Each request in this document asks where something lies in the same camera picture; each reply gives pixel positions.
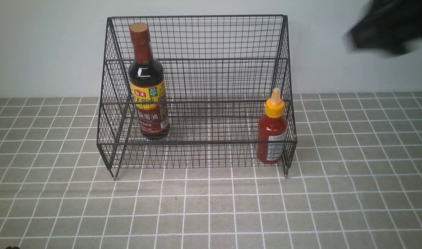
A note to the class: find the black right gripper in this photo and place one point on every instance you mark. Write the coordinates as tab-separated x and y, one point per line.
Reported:
388	26

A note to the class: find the black wire mesh shelf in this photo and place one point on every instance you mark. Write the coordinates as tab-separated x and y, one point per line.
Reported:
219	72

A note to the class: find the grey checkered tablecloth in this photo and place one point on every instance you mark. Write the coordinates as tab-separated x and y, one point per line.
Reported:
355	182

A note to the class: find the red chili sauce bottle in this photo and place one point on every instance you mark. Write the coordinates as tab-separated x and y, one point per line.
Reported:
272	128

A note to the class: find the dark soy sauce bottle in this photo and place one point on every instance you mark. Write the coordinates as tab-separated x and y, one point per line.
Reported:
147	83

